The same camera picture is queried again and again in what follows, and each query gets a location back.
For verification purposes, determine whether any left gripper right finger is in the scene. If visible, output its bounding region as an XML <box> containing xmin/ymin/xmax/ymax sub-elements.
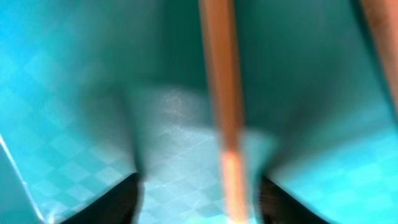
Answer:
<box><xmin>259</xmin><ymin>176</ymin><xmax>329</xmax><ymax>224</ymax></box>

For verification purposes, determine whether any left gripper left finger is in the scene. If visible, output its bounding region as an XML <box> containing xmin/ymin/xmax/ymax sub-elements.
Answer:
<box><xmin>62</xmin><ymin>173</ymin><xmax>142</xmax><ymax>224</ymax></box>

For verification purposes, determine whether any teal plastic serving tray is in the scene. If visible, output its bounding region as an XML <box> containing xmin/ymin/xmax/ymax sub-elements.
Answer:
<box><xmin>1</xmin><ymin>1</ymin><xmax>397</xmax><ymax>223</ymax></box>

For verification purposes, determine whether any wooden chopstick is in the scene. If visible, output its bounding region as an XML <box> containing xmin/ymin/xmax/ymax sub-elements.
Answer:
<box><xmin>360</xmin><ymin>0</ymin><xmax>397</xmax><ymax>113</ymax></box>
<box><xmin>199</xmin><ymin>0</ymin><xmax>248</xmax><ymax>223</ymax></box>

